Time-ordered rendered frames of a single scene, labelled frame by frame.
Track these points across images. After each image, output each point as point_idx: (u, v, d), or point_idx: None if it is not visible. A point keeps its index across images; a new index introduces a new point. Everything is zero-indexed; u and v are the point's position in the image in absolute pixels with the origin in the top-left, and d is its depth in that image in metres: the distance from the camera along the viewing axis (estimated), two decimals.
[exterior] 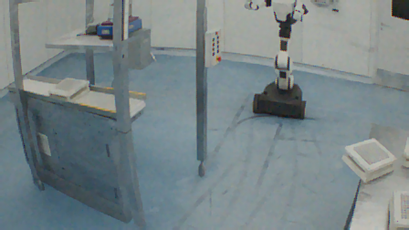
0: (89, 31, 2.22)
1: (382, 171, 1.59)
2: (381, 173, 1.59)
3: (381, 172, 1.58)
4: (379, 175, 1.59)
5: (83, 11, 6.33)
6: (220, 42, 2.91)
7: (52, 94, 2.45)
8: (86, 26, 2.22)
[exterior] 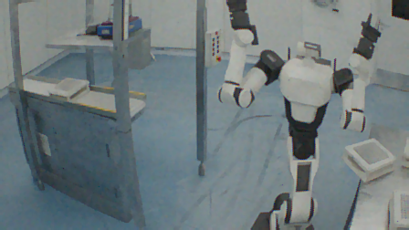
0: (89, 31, 2.22)
1: (382, 171, 1.59)
2: (381, 173, 1.59)
3: (381, 172, 1.58)
4: (379, 175, 1.59)
5: (83, 11, 6.33)
6: (220, 42, 2.91)
7: (52, 94, 2.45)
8: (86, 26, 2.22)
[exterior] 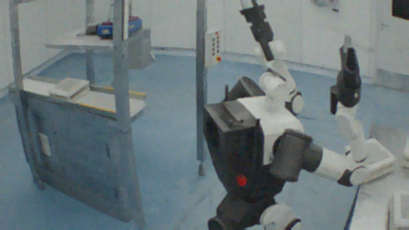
0: (89, 31, 2.22)
1: (382, 171, 1.59)
2: (381, 173, 1.59)
3: (381, 172, 1.58)
4: (379, 175, 1.59)
5: (83, 11, 6.33)
6: (220, 42, 2.91)
7: (52, 94, 2.45)
8: (86, 26, 2.22)
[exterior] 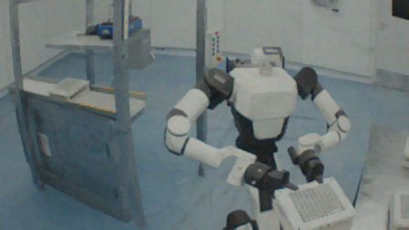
0: (89, 31, 2.22)
1: (286, 222, 1.18)
2: (282, 223, 1.19)
3: (283, 220, 1.19)
4: (280, 222, 1.21)
5: (83, 11, 6.33)
6: (220, 42, 2.91)
7: (52, 94, 2.45)
8: (86, 26, 2.22)
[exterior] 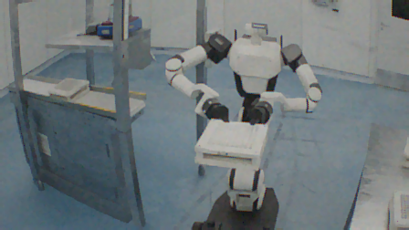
0: (89, 31, 2.22)
1: None
2: None
3: None
4: None
5: (83, 11, 6.33)
6: None
7: (52, 94, 2.45)
8: (86, 26, 2.22)
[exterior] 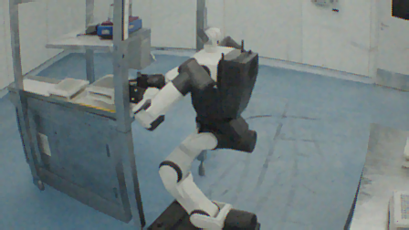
0: (89, 31, 2.22)
1: None
2: None
3: None
4: None
5: (83, 11, 6.33)
6: (220, 42, 2.91)
7: (52, 94, 2.45)
8: (86, 26, 2.22)
